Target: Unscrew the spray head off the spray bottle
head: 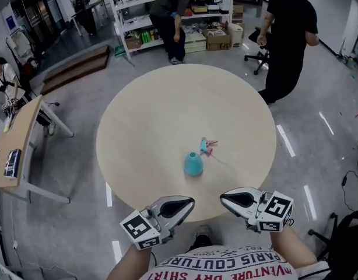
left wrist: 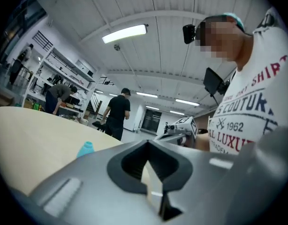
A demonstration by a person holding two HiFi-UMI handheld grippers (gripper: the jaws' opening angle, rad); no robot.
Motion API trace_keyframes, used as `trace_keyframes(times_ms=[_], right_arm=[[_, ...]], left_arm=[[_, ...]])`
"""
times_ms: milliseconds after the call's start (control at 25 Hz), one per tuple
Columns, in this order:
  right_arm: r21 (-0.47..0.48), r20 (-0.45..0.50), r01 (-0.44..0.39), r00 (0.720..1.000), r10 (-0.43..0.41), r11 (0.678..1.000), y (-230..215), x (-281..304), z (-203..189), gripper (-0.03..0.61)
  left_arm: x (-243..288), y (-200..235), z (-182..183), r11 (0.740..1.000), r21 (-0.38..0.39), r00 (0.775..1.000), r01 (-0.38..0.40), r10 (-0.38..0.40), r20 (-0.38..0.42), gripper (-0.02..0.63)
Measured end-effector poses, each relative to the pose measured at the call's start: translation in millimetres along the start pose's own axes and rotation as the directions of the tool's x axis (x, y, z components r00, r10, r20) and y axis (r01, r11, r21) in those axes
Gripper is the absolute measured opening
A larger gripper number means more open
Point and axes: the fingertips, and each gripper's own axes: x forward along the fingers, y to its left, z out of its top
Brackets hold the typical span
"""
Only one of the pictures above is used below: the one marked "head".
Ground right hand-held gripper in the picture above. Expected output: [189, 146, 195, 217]
[220, 187, 294, 233]

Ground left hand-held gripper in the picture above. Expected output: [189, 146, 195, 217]
[120, 196, 195, 250]

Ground teal and pink spray nozzle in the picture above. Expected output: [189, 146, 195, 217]
[198, 138, 226, 165]

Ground person's left forearm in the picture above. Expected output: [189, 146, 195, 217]
[106, 243, 152, 280]

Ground person's right forearm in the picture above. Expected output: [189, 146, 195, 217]
[268, 225, 318, 271]

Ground person's leg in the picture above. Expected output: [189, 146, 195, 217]
[187, 225, 214, 253]

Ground person's white printed shirt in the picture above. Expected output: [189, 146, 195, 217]
[138, 245, 333, 280]

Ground black swivel chair with bag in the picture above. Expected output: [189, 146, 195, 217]
[308, 210, 358, 280]

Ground large cardboard box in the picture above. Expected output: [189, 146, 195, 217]
[204, 29, 233, 51]

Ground black office chair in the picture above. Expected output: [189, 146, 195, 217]
[244, 26, 271, 76]

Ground pale green stacked trays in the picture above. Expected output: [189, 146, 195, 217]
[183, 33, 208, 54]

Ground white bin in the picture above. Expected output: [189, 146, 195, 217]
[227, 23, 245, 48]

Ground dark blue box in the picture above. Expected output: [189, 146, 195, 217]
[3, 148, 23, 180]

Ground wooden step platform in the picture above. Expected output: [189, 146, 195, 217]
[40, 45, 111, 96]

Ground small cardboard box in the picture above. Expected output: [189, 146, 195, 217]
[125, 36, 143, 51]

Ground rectangular wooden desk white legs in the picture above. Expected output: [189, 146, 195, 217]
[0, 94, 74, 204]

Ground white paper sheet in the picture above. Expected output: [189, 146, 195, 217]
[2, 114, 16, 133]

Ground white shelf unit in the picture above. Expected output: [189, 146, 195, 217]
[104, 0, 235, 61]

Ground blue poster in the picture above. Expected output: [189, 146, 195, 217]
[5, 15, 19, 31]

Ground black floor cable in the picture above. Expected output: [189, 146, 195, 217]
[341, 170, 358, 213]

